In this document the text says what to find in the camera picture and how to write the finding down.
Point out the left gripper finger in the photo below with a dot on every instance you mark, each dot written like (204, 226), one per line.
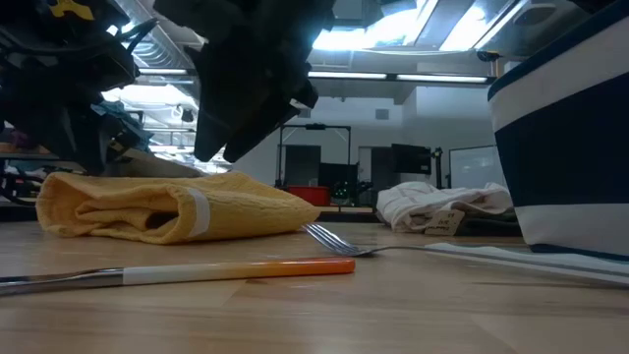
(94, 150)
(64, 147)

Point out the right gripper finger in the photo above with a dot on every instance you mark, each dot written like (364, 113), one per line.
(209, 133)
(255, 133)

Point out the mustard yellow towel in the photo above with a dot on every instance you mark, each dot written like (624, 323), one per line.
(147, 206)

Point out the white red-checked towel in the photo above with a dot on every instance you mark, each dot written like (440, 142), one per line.
(417, 201)

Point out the teal cloth pile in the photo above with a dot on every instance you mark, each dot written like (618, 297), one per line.
(128, 128)

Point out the wooden background table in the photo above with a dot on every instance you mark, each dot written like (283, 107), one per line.
(157, 167)

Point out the red bin on distant table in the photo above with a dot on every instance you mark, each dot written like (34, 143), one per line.
(309, 194)

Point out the black distant screen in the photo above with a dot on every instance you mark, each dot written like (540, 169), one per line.
(339, 174)

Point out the ceiling strip light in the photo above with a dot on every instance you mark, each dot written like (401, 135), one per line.
(393, 76)

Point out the black computer monitor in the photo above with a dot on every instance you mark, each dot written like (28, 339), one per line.
(412, 158)

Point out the whiteboard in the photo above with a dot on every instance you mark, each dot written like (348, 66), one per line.
(476, 167)

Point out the navy and white fabric bin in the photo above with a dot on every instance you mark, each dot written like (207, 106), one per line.
(565, 162)

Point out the black distant rig frame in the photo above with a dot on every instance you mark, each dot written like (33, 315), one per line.
(314, 126)

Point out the black metal table frame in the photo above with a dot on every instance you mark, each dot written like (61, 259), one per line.
(344, 215)

